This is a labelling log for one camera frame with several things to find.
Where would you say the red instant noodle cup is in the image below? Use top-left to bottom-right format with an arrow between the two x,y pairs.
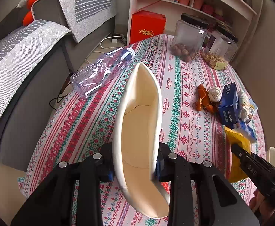
112,62 -> 170,219

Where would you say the person right hand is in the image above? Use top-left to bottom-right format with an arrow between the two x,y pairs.
249,189 -> 275,225

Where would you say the yellow plastic bag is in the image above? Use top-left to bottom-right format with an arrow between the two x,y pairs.
224,127 -> 251,183

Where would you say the blue snack wrapper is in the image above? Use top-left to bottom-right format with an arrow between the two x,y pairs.
233,119 -> 257,143

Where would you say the dark blue carton box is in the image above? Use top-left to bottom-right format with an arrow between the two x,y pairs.
218,83 -> 239,129

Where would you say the grey sofa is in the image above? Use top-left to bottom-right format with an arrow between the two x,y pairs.
0,17 -> 115,171

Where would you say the patterned tablecloth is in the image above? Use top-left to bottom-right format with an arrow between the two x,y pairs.
11,34 -> 250,225

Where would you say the small white tissue ball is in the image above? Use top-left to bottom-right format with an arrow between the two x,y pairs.
208,87 -> 222,103

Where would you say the orange peel pile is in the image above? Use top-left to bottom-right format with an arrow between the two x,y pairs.
195,84 -> 219,113

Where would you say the clear plastic bottle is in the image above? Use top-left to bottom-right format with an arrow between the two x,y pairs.
71,47 -> 135,97

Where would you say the jar with mixed nuts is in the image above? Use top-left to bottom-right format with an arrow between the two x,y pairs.
200,24 -> 238,71

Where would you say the grey seat cover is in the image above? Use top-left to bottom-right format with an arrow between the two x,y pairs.
0,19 -> 71,118

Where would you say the jar with walnuts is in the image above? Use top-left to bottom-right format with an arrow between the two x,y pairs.
170,13 -> 209,62

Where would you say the white bookshelf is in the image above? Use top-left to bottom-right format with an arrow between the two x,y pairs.
127,0 -> 258,61

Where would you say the orange plush toy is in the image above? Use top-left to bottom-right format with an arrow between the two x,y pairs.
22,0 -> 68,27

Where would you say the red gift box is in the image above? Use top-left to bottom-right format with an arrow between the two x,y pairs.
129,10 -> 167,44

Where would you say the grey striped sofa cover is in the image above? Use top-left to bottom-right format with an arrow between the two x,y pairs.
58,0 -> 117,43

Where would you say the white power cable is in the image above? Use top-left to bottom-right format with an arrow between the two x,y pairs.
84,34 -> 127,64

